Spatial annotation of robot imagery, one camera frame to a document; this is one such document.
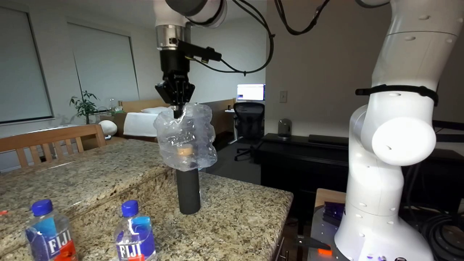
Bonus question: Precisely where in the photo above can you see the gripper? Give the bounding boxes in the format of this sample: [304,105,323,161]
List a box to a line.
[155,49,196,119]

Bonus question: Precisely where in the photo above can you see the clear plastic bag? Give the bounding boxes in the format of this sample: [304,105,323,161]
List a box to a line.
[153,103,218,172]

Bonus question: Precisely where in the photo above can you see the brown bottle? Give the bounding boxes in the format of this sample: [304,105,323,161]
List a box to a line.
[175,144,201,215]

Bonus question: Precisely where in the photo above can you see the small water bottle blue cap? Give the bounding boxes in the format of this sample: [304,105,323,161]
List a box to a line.
[114,200,157,261]

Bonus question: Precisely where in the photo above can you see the large water bottle blue cap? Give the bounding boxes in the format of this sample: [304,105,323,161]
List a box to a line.
[25,199,79,261]

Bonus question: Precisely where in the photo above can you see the bed with white bedding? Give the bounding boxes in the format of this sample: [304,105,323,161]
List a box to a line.
[118,99,171,142]

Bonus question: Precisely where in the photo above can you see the white desk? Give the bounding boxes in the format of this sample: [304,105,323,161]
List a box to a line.
[224,108,243,145]

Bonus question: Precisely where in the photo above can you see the monitor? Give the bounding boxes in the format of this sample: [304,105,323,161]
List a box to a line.
[236,83,266,102]

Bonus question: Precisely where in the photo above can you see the window with white blind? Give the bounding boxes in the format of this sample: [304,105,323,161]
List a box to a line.
[67,22,140,110]
[0,4,55,125]

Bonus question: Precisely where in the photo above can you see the white round lamp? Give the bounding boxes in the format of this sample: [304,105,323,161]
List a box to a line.
[98,120,118,137]

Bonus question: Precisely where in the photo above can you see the black office chair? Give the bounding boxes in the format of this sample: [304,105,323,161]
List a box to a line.
[232,102,266,161]

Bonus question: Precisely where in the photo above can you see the potted plant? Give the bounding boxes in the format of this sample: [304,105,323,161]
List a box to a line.
[69,90,100,125]

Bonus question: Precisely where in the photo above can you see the glass dome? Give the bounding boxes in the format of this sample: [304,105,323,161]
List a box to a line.
[278,118,293,140]

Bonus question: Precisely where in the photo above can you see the wooden chair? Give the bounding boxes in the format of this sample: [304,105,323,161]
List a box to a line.
[0,124,107,169]

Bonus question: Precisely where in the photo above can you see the black cabinet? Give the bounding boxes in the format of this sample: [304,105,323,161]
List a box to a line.
[253,133,464,221]

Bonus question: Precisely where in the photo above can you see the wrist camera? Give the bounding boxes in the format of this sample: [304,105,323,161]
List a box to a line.
[177,40,223,63]

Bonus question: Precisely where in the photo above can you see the coil of black cable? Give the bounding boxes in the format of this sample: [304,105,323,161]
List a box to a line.
[419,213,464,261]

